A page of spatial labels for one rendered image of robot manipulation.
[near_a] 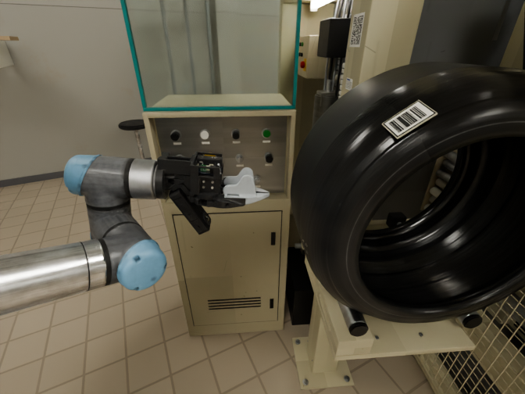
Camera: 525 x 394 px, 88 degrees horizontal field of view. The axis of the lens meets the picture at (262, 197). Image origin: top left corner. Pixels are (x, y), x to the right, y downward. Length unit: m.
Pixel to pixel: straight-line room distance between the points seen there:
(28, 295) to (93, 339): 1.56
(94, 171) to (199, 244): 0.82
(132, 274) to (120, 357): 1.42
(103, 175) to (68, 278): 0.18
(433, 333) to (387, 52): 0.74
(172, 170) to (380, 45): 0.59
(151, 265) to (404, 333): 0.68
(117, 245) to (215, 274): 0.98
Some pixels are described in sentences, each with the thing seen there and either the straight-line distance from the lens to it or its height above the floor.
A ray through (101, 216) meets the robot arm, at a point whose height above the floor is 1.20.
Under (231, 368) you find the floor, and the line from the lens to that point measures 1.69.
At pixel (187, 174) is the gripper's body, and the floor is 1.27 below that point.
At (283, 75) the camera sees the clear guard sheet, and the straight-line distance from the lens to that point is 1.04.
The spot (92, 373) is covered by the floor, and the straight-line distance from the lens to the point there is 1.88.
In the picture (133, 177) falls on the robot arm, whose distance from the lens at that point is 0.53.
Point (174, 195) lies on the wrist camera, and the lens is 0.54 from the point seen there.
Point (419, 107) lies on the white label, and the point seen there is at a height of 1.40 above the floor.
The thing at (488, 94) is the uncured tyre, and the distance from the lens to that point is 0.52.
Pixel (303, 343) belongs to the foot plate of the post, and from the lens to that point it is 1.75.
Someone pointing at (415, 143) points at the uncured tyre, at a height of 1.35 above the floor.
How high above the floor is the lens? 1.48
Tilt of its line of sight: 29 degrees down
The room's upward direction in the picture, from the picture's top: straight up
